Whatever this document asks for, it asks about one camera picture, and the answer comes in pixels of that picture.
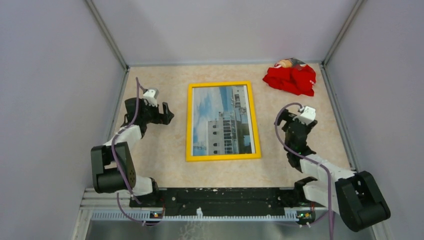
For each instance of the red cloth doll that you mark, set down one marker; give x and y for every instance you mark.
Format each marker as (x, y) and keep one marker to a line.
(293, 76)

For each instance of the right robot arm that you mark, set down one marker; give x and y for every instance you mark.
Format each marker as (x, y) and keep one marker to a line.
(354, 196)

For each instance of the yellow wooden picture frame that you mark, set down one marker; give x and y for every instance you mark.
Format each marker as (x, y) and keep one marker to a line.
(188, 132)

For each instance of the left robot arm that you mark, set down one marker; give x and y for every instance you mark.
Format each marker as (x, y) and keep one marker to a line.
(112, 166)

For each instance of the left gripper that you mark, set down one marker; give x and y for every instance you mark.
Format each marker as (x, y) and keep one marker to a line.
(164, 118)

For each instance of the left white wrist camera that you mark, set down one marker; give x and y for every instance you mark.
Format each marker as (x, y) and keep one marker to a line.
(150, 97)

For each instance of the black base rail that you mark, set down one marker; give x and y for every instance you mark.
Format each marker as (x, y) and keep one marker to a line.
(223, 201)

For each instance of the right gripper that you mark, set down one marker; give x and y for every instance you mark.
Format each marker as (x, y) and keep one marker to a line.
(285, 115)

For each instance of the building photo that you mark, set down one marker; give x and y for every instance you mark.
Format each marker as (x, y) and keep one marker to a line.
(223, 121)

